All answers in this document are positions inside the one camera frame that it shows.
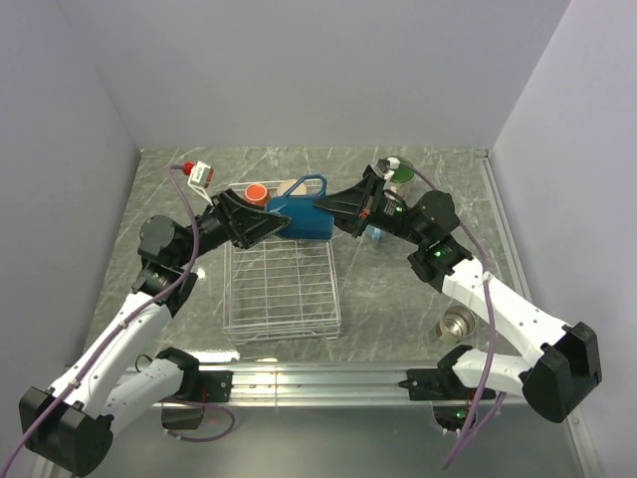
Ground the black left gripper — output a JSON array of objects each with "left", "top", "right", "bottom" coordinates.
[{"left": 175, "top": 188, "right": 292, "bottom": 267}]

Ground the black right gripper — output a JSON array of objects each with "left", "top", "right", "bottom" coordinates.
[{"left": 312, "top": 174, "right": 428, "bottom": 248}]

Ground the orange mug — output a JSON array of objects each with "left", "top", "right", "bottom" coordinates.
[{"left": 244, "top": 183, "right": 271, "bottom": 207}]

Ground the dark blue mug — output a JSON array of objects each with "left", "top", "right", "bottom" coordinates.
[{"left": 265, "top": 174, "right": 333, "bottom": 242}]

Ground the light blue mug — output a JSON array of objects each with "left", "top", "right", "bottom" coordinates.
[{"left": 363, "top": 225, "right": 386, "bottom": 243}]

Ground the beige tall printed mug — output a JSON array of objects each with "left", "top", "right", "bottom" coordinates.
[{"left": 277, "top": 179, "right": 309, "bottom": 197}]

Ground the cream mug green inside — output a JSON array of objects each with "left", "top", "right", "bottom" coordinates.
[{"left": 388, "top": 156, "right": 414, "bottom": 198}]

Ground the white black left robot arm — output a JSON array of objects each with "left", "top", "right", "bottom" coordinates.
[{"left": 19, "top": 189, "right": 292, "bottom": 477}]

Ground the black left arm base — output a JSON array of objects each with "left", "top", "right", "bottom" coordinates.
[{"left": 160, "top": 370, "right": 236, "bottom": 443}]

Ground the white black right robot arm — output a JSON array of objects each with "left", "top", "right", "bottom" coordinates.
[{"left": 315, "top": 159, "right": 602, "bottom": 423}]

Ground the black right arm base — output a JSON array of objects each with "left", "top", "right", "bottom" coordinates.
[{"left": 398, "top": 368, "right": 477, "bottom": 434}]

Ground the stainless steel cup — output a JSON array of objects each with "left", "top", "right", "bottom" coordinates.
[{"left": 435, "top": 306, "right": 477, "bottom": 346}]

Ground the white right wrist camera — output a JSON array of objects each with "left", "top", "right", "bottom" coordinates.
[{"left": 374, "top": 156, "right": 401, "bottom": 181}]

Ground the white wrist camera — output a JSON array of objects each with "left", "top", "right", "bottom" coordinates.
[
  {"left": 182, "top": 160, "right": 214, "bottom": 196},
  {"left": 374, "top": 156, "right": 401, "bottom": 181}
]

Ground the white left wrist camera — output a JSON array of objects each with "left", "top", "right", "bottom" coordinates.
[{"left": 182, "top": 160, "right": 214, "bottom": 196}]

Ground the white wire dish rack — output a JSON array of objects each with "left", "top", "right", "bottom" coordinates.
[{"left": 223, "top": 180, "right": 341, "bottom": 345}]

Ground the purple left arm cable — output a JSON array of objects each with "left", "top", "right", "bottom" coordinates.
[{"left": 0, "top": 164, "right": 202, "bottom": 478}]

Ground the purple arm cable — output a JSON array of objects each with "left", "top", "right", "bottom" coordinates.
[
  {"left": 400, "top": 163, "right": 509, "bottom": 471},
  {"left": 0, "top": 164, "right": 202, "bottom": 478}
]

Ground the aluminium mounting rail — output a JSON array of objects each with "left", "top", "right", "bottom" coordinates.
[{"left": 96, "top": 363, "right": 602, "bottom": 477}]

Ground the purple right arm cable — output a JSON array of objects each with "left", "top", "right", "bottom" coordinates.
[{"left": 400, "top": 163, "right": 509, "bottom": 471}]

